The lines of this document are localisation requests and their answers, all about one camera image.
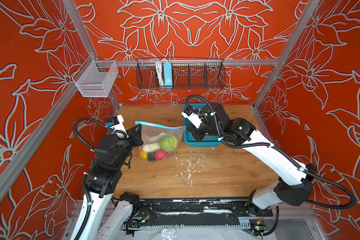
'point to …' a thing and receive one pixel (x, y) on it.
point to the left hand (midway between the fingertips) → (140, 124)
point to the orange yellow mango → (143, 155)
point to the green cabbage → (168, 143)
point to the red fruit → (160, 154)
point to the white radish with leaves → (150, 147)
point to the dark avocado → (151, 157)
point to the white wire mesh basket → (96, 79)
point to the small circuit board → (258, 229)
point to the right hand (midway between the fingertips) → (185, 126)
